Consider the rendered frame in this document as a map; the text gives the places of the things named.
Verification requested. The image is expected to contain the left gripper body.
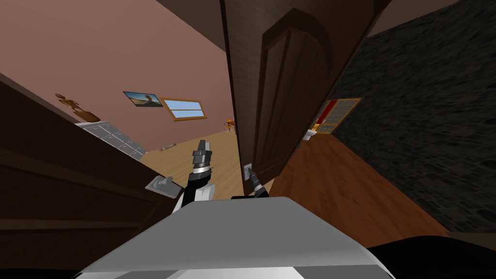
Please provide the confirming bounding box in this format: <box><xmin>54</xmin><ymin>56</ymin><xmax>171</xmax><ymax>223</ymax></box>
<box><xmin>192</xmin><ymin>149</ymin><xmax>214</xmax><ymax>169</ymax></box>

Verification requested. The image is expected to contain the wooden framed window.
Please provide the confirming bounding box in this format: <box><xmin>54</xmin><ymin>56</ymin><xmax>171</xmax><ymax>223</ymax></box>
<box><xmin>159</xmin><ymin>97</ymin><xmax>208</xmax><ymax>122</ymax></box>

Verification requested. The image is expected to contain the framed landscape picture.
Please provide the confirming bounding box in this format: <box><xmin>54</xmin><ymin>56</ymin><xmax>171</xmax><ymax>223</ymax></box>
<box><xmin>123</xmin><ymin>91</ymin><xmax>164</xmax><ymax>109</ymax></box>

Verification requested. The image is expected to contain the grey drawer cabinet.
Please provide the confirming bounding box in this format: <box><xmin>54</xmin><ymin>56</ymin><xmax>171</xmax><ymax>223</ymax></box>
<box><xmin>75</xmin><ymin>120</ymin><xmax>148</xmax><ymax>161</ymax></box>

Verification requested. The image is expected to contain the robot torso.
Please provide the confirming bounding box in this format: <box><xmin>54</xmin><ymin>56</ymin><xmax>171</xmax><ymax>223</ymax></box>
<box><xmin>73</xmin><ymin>195</ymin><xmax>397</xmax><ymax>279</ymax></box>

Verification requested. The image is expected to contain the dark brown arched door leaf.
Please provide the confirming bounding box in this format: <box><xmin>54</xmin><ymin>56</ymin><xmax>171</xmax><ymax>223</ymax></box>
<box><xmin>219</xmin><ymin>0</ymin><xmax>392</xmax><ymax>196</ymax></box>

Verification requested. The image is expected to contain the wooden lattice glass door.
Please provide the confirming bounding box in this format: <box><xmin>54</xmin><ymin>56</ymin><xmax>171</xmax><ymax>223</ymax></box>
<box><xmin>317</xmin><ymin>97</ymin><xmax>364</xmax><ymax>135</ymax></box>

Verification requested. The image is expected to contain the dark brown panelled door leaf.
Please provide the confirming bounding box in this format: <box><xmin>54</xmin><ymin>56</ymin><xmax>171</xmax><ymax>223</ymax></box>
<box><xmin>0</xmin><ymin>73</ymin><xmax>186</xmax><ymax>270</ymax></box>

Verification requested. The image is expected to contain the grey lever door handle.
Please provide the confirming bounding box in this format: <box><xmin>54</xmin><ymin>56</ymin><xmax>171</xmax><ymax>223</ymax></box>
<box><xmin>145</xmin><ymin>176</ymin><xmax>184</xmax><ymax>199</ymax></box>

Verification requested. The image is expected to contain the grey and black door handle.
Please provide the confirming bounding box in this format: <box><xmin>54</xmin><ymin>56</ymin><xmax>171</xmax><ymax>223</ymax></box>
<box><xmin>243</xmin><ymin>163</ymin><xmax>269</xmax><ymax>198</ymax></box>

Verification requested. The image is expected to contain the brown wall ornament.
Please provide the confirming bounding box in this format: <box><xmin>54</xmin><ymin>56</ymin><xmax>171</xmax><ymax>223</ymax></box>
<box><xmin>54</xmin><ymin>93</ymin><xmax>101</xmax><ymax>124</ymax></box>

